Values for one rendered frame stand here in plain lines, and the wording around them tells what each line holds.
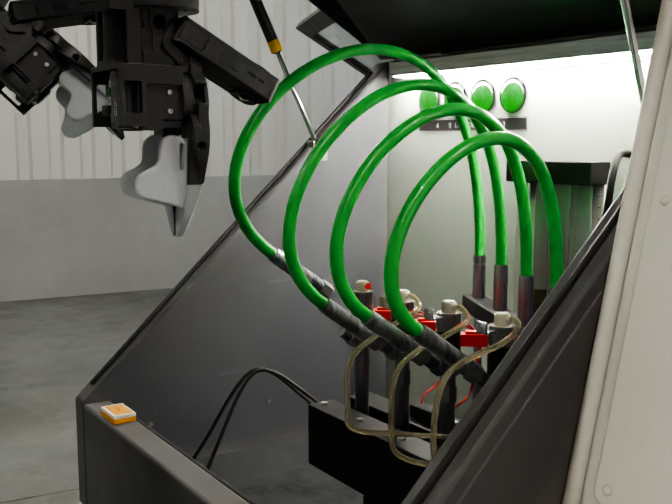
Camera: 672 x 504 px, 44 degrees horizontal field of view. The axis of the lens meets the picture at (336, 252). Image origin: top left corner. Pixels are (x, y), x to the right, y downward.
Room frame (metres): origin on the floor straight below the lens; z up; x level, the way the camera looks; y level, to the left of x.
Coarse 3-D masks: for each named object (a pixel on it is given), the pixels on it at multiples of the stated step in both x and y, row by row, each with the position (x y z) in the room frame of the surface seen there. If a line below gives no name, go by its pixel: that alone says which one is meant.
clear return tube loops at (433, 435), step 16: (416, 304) 0.94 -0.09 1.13; (464, 320) 0.87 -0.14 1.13; (512, 320) 0.82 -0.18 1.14; (448, 336) 0.85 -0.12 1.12; (512, 336) 0.81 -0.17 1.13; (352, 352) 0.88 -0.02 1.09; (416, 352) 0.82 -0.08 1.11; (480, 352) 0.78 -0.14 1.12; (400, 368) 0.81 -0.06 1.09; (432, 416) 0.75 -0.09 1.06; (368, 432) 0.86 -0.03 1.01; (384, 432) 0.86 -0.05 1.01; (400, 432) 0.86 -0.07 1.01; (416, 432) 0.85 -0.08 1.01; (432, 432) 0.75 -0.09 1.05; (432, 448) 0.74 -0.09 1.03; (416, 464) 0.79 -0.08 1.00
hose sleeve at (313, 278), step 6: (276, 252) 0.96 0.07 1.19; (282, 252) 0.97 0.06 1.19; (270, 258) 0.96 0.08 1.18; (276, 258) 0.96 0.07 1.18; (282, 258) 0.96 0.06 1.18; (276, 264) 0.96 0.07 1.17; (282, 264) 0.96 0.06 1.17; (300, 264) 0.98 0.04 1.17; (288, 270) 0.97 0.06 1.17; (306, 270) 0.98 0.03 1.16; (306, 276) 0.98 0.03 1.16; (312, 276) 0.99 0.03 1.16; (312, 282) 0.99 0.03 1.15; (318, 282) 0.99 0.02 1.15; (318, 288) 0.99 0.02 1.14
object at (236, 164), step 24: (360, 48) 1.03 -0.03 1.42; (384, 48) 1.05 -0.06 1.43; (312, 72) 0.99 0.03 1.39; (432, 72) 1.09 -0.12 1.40; (456, 120) 1.13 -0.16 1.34; (240, 144) 0.94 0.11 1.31; (240, 168) 0.94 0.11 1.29; (240, 192) 0.94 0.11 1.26; (480, 192) 1.14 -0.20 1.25; (240, 216) 0.94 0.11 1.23; (480, 216) 1.14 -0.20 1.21; (264, 240) 0.95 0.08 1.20; (480, 240) 1.14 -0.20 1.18
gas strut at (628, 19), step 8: (624, 0) 0.81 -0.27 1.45; (624, 8) 0.81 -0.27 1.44; (624, 16) 0.82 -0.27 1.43; (632, 24) 0.82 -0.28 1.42; (632, 32) 0.82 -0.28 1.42; (632, 40) 0.82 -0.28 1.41; (632, 48) 0.82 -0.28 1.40; (632, 56) 0.83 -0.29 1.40; (640, 64) 0.83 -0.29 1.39; (640, 72) 0.83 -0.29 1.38; (640, 80) 0.83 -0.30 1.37; (640, 88) 0.83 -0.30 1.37; (640, 96) 0.84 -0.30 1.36
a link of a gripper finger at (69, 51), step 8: (56, 40) 0.95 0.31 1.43; (64, 40) 0.95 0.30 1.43; (56, 48) 0.95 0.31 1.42; (64, 48) 0.95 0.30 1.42; (72, 48) 0.95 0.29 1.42; (64, 56) 0.95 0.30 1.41; (72, 56) 0.95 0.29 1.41; (80, 56) 0.95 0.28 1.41; (72, 64) 0.95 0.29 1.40; (80, 64) 0.95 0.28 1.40; (88, 64) 0.95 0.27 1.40; (80, 72) 0.95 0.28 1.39; (88, 72) 0.95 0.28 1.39; (88, 80) 0.95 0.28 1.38
